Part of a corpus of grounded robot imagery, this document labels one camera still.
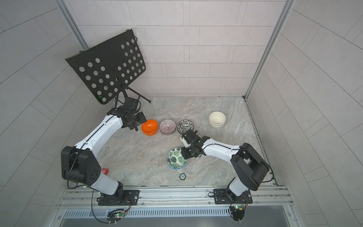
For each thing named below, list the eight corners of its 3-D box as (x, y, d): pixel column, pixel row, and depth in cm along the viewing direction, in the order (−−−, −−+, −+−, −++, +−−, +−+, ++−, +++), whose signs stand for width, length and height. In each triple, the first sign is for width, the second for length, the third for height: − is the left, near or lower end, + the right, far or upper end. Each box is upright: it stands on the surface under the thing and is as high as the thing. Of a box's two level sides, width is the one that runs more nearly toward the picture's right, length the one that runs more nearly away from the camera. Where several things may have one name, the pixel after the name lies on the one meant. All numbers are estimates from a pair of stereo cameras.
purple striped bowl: (159, 136, 96) (158, 130, 91) (161, 124, 102) (160, 119, 96) (175, 136, 96) (174, 131, 91) (176, 125, 102) (175, 119, 97)
